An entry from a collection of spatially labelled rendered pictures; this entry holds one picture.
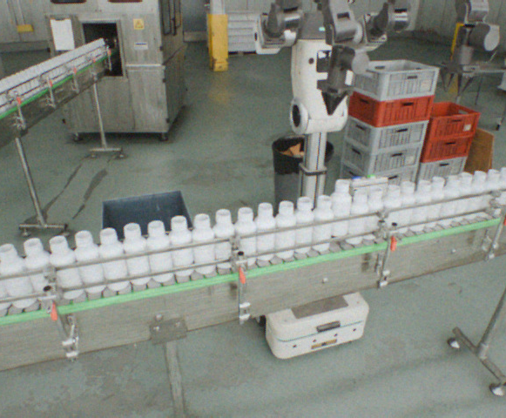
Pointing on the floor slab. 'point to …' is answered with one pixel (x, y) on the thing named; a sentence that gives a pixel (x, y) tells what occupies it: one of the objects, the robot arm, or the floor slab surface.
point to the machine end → (148, 99)
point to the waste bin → (286, 165)
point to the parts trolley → (482, 84)
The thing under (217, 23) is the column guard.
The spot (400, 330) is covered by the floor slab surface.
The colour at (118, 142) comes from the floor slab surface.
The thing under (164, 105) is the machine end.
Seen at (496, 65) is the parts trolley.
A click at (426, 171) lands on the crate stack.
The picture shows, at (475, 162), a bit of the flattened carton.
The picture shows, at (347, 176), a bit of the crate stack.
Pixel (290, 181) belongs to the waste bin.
